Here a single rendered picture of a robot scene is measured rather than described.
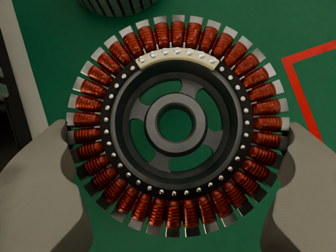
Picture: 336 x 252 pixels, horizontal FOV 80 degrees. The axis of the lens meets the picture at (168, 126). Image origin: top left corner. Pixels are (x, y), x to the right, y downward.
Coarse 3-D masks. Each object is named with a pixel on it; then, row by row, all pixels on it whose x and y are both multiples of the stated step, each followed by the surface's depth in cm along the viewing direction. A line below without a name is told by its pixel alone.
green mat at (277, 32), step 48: (48, 0) 21; (192, 0) 21; (240, 0) 20; (288, 0) 20; (48, 48) 21; (96, 48) 21; (288, 48) 20; (48, 96) 20; (144, 96) 20; (288, 96) 20; (144, 144) 20; (96, 240) 19; (144, 240) 19; (192, 240) 19; (240, 240) 19
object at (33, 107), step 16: (0, 0) 22; (0, 16) 21; (16, 32) 21; (16, 48) 21; (16, 64) 21; (16, 80) 21; (32, 80) 21; (32, 96) 21; (32, 112) 21; (32, 128) 21
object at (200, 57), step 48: (144, 48) 10; (192, 48) 10; (240, 48) 10; (96, 96) 10; (192, 96) 12; (240, 96) 10; (96, 144) 10; (192, 144) 11; (240, 144) 10; (96, 192) 10; (144, 192) 10; (192, 192) 10; (240, 192) 9
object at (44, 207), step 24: (48, 144) 9; (24, 168) 8; (48, 168) 7; (72, 168) 9; (0, 192) 7; (24, 192) 7; (48, 192) 7; (72, 192) 7; (0, 216) 6; (24, 216) 6; (48, 216) 6; (72, 216) 6; (0, 240) 5; (24, 240) 5; (48, 240) 5; (72, 240) 6
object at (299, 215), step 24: (288, 144) 10; (312, 144) 9; (288, 168) 8; (312, 168) 7; (288, 192) 7; (312, 192) 7; (288, 216) 6; (312, 216) 6; (264, 240) 6; (288, 240) 5; (312, 240) 5
